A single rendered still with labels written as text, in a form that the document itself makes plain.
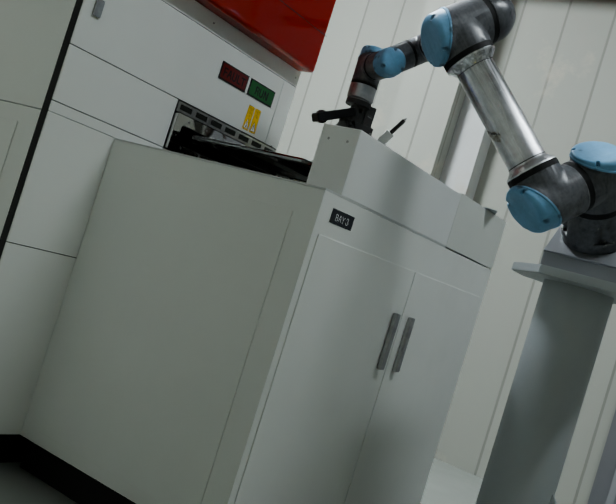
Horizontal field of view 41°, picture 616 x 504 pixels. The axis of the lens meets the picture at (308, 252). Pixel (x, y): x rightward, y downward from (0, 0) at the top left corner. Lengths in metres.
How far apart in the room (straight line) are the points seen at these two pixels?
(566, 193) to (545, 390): 0.44
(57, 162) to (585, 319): 1.23
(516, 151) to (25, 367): 1.21
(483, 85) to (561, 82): 2.27
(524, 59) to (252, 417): 2.89
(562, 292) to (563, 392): 0.22
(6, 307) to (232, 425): 0.60
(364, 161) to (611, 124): 2.36
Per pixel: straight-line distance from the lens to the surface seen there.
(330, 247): 1.68
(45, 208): 1.95
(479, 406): 3.91
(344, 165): 1.69
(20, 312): 1.99
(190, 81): 2.19
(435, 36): 1.86
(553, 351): 1.92
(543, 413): 1.93
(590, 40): 4.14
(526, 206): 1.80
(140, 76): 2.07
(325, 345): 1.77
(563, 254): 1.96
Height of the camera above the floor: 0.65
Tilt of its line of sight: 1 degrees up
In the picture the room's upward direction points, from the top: 17 degrees clockwise
